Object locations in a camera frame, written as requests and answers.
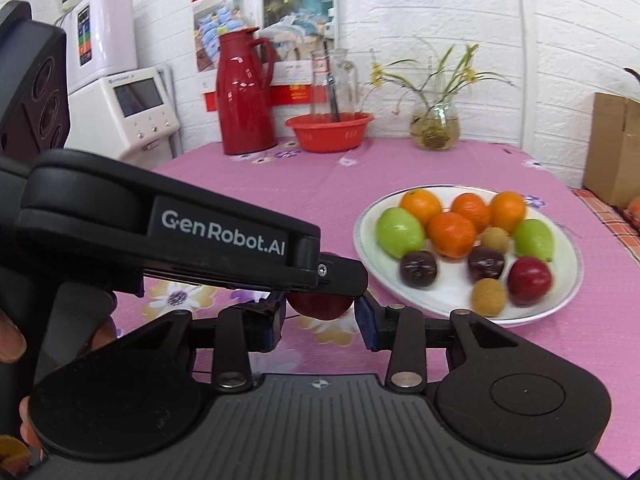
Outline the red thermos jug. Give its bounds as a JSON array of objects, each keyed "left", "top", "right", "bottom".
[{"left": 215, "top": 27, "right": 277, "bottom": 155}]

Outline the bumpy mandarin orange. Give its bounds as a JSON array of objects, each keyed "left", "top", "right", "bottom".
[{"left": 450, "top": 193, "right": 491, "bottom": 234}]

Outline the red plastic basket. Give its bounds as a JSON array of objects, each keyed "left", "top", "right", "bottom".
[{"left": 285, "top": 113, "right": 374, "bottom": 154}]

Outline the white water purifier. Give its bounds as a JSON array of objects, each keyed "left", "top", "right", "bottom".
[{"left": 62, "top": 0, "right": 138, "bottom": 94}]

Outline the clear plastic bag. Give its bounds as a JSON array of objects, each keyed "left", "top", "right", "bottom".
[{"left": 623, "top": 196, "right": 640, "bottom": 231}]

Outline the dark purple plum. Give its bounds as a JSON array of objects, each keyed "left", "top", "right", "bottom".
[
  {"left": 466, "top": 246, "right": 506, "bottom": 282},
  {"left": 399, "top": 250, "right": 438, "bottom": 288}
]

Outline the green mango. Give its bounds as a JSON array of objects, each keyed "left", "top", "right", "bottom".
[
  {"left": 513, "top": 219, "right": 554, "bottom": 262},
  {"left": 375, "top": 207, "right": 425, "bottom": 260}
]

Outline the clear glass pitcher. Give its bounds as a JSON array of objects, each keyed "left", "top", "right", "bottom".
[{"left": 310, "top": 49, "right": 360, "bottom": 122}]

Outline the dark purple leaf plant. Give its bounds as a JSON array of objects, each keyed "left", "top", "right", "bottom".
[{"left": 624, "top": 67, "right": 640, "bottom": 82}]

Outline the plaid red cloth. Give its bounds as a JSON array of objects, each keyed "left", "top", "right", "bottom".
[{"left": 570, "top": 188, "right": 639, "bottom": 262}]

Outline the person's left hand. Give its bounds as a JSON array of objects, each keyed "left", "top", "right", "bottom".
[{"left": 0, "top": 309, "right": 120, "bottom": 463}]

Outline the wall calendar poster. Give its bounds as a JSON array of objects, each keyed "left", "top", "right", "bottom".
[{"left": 192, "top": 0, "right": 338, "bottom": 112}]

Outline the white water dispenser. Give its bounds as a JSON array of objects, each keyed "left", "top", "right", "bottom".
[{"left": 65, "top": 67, "right": 180, "bottom": 169}]

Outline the round smooth orange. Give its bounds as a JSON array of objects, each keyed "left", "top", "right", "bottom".
[{"left": 399, "top": 188, "right": 442, "bottom": 229}]

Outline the cardboard box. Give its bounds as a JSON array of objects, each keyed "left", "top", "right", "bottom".
[{"left": 582, "top": 93, "right": 640, "bottom": 209}]

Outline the glass vase with orchid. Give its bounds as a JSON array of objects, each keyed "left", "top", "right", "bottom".
[{"left": 367, "top": 38, "right": 513, "bottom": 151}]

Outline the large red plum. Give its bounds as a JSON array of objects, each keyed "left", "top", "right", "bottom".
[{"left": 285, "top": 251, "right": 354, "bottom": 322}]

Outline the yellow-green longan fruit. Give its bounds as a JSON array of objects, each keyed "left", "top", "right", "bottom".
[{"left": 480, "top": 226, "right": 511, "bottom": 255}]

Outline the white plate blue rim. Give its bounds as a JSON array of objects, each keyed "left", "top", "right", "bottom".
[{"left": 352, "top": 190, "right": 584, "bottom": 327}]

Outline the back smooth orange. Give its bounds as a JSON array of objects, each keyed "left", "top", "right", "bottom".
[{"left": 489, "top": 191, "right": 527, "bottom": 235}]

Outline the small red plum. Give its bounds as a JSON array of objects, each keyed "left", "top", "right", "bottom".
[{"left": 506, "top": 256, "right": 553, "bottom": 306}]

